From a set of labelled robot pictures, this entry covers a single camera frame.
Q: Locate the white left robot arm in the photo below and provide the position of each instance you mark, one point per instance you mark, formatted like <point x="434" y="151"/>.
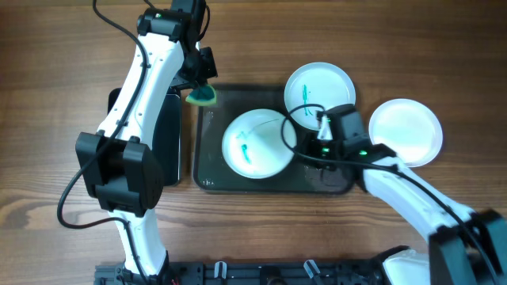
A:
<point x="136" y="150"/>

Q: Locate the green and yellow sponge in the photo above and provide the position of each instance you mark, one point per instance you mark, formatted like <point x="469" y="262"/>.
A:
<point x="202" y="96"/>

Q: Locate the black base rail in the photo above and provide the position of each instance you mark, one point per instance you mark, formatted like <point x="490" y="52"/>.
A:
<point x="353" y="272"/>

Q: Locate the dark grey serving tray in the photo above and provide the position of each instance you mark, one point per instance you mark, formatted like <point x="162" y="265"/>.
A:
<point x="210" y="170"/>

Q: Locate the white plate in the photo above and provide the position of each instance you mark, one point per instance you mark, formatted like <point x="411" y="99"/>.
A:
<point x="319" y="83"/>

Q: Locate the white plate cleaned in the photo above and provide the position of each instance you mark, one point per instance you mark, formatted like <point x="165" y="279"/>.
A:
<point x="409" y="128"/>
<point x="257" y="143"/>

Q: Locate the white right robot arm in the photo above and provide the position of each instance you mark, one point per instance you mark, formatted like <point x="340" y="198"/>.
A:
<point x="465" y="246"/>

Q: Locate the black water tray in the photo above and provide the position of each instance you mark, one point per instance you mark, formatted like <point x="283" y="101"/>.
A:
<point x="166" y="142"/>

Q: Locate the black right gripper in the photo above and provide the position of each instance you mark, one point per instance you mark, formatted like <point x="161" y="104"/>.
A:
<point x="309" y="146"/>

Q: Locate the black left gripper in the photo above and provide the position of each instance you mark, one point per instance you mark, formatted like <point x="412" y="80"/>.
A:
<point x="206" y="70"/>

